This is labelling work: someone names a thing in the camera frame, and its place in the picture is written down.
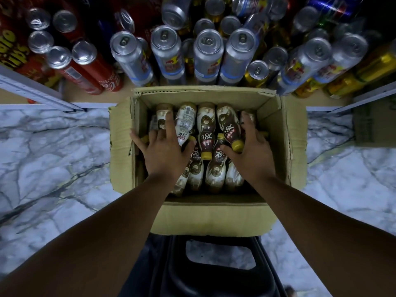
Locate person's left hand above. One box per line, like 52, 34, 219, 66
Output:
130, 111, 198, 183

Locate person's right hand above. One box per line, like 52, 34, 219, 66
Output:
218, 111, 277, 184

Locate Kopiko bottles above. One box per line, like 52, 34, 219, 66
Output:
145, 102, 261, 197

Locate brown cardboard box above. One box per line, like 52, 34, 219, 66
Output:
108, 85, 309, 238

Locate white metal shelving rack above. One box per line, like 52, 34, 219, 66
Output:
0, 64, 396, 116

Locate person's left forearm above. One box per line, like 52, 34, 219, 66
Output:
0, 173, 174, 297

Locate person's right forearm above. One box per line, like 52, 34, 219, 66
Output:
247, 173, 396, 297

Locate person's grey trousers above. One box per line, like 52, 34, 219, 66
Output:
118, 232, 169, 297

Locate row of silver cans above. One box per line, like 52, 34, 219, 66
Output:
25, 0, 396, 99

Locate plain brown carton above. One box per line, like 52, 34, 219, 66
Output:
353, 92, 396, 149

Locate black plastic stool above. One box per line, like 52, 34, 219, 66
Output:
148, 235, 288, 297

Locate large red chips packet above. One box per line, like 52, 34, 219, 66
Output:
0, 9, 63, 87

